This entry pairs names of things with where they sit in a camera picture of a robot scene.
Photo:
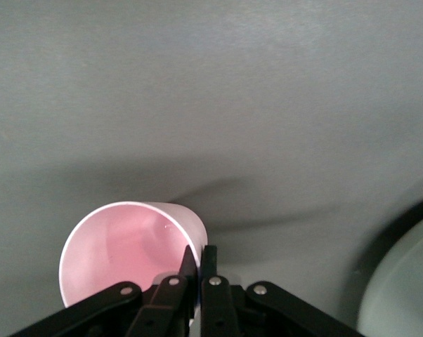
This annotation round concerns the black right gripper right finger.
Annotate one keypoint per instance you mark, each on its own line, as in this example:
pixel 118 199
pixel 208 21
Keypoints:
pixel 218 309

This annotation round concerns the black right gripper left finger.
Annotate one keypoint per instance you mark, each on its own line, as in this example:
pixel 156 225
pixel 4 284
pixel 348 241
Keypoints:
pixel 155 309

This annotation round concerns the pink plastic cup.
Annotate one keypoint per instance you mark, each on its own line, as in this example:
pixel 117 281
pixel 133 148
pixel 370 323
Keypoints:
pixel 127 245

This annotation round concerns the pale green cooking pot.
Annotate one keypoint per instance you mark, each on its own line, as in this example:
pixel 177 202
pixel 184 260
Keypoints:
pixel 401 281

